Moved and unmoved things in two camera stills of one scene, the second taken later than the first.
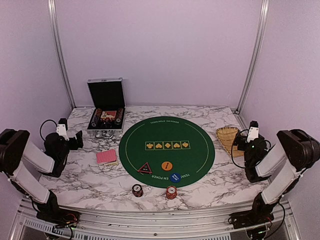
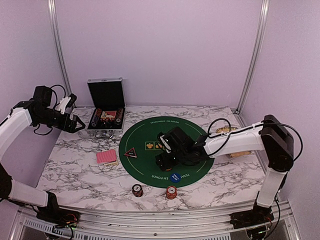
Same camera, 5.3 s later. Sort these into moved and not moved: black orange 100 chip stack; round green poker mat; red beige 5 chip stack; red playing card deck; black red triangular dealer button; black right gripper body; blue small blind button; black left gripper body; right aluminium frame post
Moved: black red triangular dealer button; black left gripper body; black right gripper body
Not moved: red beige 5 chip stack; blue small blind button; red playing card deck; round green poker mat; black orange 100 chip stack; right aluminium frame post
